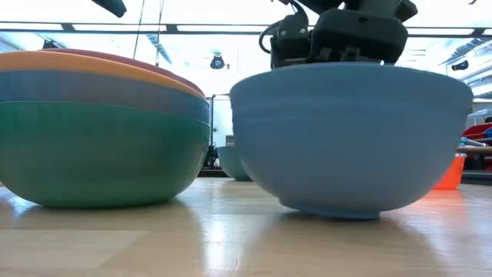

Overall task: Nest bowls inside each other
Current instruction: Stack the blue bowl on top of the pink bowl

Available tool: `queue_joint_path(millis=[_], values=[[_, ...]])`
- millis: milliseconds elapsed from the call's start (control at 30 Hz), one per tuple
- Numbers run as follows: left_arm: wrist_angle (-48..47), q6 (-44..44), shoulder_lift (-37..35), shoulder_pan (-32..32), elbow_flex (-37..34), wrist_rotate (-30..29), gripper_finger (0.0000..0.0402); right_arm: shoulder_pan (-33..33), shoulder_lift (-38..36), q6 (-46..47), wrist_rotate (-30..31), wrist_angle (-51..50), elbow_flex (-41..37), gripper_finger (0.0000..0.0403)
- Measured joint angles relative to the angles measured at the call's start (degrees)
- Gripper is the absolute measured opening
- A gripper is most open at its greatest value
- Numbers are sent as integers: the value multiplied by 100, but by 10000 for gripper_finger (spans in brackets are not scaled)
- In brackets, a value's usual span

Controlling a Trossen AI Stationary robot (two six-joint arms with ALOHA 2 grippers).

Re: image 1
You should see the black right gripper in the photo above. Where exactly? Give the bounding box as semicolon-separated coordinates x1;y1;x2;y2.
310;8;409;65

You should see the pink bowl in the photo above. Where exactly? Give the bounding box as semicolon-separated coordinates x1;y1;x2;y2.
40;48;208;98

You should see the orange bowl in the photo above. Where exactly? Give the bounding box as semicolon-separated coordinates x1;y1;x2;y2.
0;51;208;102

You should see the large light blue bowl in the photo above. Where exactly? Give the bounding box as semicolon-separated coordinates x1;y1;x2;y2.
229;62;474;221

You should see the large green bowl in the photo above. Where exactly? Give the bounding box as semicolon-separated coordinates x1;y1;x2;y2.
0;100;211;209

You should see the red fabric item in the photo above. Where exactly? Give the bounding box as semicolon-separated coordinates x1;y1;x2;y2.
460;122;492;142

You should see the wooden table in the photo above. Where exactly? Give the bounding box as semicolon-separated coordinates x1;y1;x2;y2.
455;145;492;157

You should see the small orange-red bowl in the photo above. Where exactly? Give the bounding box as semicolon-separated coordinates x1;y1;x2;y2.
432;152;468;191

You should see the teal bowl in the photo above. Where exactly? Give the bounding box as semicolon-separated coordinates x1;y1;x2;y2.
216;145;254;182

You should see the thin black cable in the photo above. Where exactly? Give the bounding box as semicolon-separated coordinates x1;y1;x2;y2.
131;0;146;61
155;0;166;67

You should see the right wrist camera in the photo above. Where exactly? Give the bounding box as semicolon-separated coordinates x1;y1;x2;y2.
268;2;313;70

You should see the black camera cable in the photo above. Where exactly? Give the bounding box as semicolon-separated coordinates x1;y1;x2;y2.
258;21;280;55

